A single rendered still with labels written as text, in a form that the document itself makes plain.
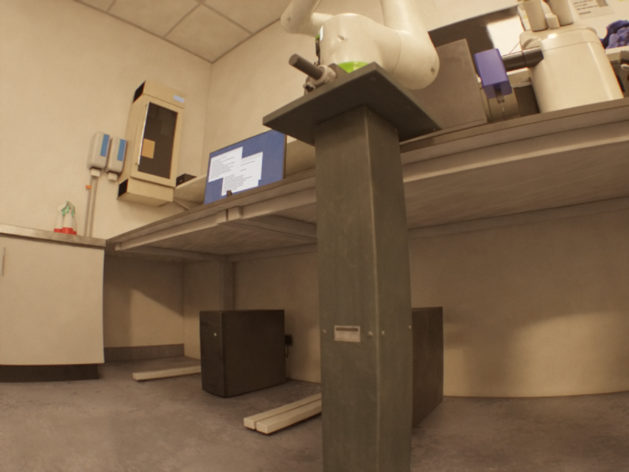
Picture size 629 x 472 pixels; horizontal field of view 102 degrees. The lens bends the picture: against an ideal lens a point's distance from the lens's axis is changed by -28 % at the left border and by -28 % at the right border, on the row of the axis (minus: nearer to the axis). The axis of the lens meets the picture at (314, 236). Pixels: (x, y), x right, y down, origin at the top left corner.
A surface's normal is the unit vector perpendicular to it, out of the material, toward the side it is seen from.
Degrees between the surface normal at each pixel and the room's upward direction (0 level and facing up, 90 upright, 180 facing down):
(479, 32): 86
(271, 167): 86
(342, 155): 90
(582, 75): 91
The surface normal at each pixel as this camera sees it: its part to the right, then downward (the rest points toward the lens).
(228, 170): -0.54, -0.20
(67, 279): 0.80, -0.13
